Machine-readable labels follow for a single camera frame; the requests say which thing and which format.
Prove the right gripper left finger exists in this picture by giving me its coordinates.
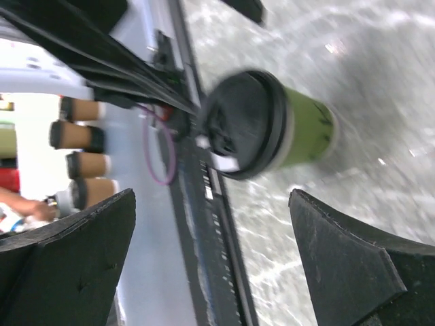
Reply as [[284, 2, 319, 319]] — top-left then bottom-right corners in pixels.
[[1, 189, 136, 325]]

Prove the brown sleeved cup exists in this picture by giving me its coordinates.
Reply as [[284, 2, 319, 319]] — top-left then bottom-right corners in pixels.
[[70, 177, 119, 210], [59, 96, 105, 122], [49, 120, 105, 153], [65, 151, 111, 179]]

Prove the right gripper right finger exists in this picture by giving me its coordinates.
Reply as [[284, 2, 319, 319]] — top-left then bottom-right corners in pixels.
[[289, 189, 434, 326]]

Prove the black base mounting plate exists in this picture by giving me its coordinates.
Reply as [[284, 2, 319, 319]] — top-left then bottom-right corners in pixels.
[[151, 1, 258, 325]]

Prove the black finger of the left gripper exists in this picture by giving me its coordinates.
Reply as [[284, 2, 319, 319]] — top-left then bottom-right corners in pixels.
[[222, 0, 266, 25]]

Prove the person's forearm in background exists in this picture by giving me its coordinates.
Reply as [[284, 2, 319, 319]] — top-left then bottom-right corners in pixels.
[[1, 188, 56, 221]]

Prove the black plastic cup lid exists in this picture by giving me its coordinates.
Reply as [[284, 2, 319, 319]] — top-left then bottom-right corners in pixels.
[[201, 69, 292, 180]]

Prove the green paper coffee cup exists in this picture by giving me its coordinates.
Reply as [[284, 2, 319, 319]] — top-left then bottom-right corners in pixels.
[[269, 88, 338, 170]]

